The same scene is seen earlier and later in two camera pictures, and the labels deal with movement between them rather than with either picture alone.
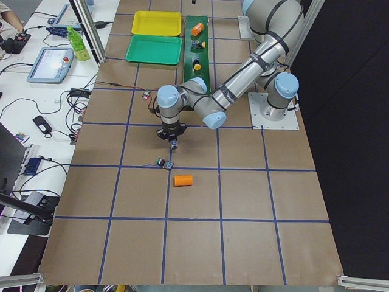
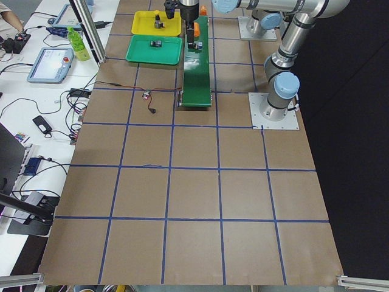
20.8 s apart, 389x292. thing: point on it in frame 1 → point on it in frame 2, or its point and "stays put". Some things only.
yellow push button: (195, 44) → (157, 24)
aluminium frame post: (85, 18) stays put
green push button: (174, 144) → (157, 44)
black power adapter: (85, 93) stays put
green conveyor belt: (196, 57) stays put
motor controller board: (146, 94) stays put
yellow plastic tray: (157, 23) stays put
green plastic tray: (155, 49) stays put
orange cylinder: (183, 180) → (203, 10)
